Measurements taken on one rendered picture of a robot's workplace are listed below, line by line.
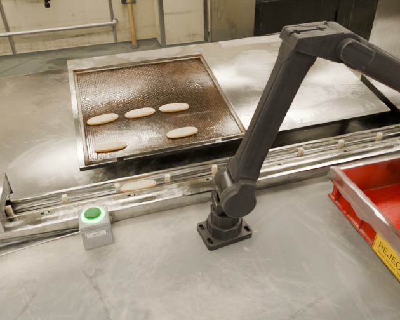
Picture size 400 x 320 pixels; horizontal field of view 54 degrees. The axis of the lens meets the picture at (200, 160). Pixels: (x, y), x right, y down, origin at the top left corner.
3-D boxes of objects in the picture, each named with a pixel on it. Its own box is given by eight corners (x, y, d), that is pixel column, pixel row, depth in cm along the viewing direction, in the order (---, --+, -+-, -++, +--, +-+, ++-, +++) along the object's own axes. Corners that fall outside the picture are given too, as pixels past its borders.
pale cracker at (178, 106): (160, 113, 129) (160, 110, 128) (158, 106, 131) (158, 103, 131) (190, 110, 130) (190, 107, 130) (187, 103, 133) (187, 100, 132)
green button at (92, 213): (85, 224, 91) (84, 219, 90) (84, 213, 94) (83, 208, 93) (102, 220, 92) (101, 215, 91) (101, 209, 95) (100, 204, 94)
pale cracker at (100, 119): (88, 127, 123) (88, 124, 122) (86, 120, 125) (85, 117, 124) (119, 119, 126) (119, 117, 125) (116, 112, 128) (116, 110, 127)
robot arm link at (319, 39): (284, 4, 73) (306, 18, 65) (342, 23, 78) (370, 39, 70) (208, 188, 95) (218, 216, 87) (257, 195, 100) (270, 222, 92)
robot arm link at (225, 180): (211, 205, 96) (216, 220, 92) (211, 172, 90) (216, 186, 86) (247, 200, 98) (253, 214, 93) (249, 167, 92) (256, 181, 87)
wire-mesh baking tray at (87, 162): (85, 166, 111) (84, 162, 110) (73, 73, 145) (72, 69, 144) (247, 136, 122) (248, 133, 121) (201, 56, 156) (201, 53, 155)
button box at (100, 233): (85, 261, 95) (75, 229, 89) (83, 239, 102) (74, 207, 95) (119, 253, 97) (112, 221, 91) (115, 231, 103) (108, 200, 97)
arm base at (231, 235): (209, 251, 93) (253, 236, 96) (209, 227, 88) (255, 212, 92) (195, 228, 99) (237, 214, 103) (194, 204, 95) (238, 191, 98)
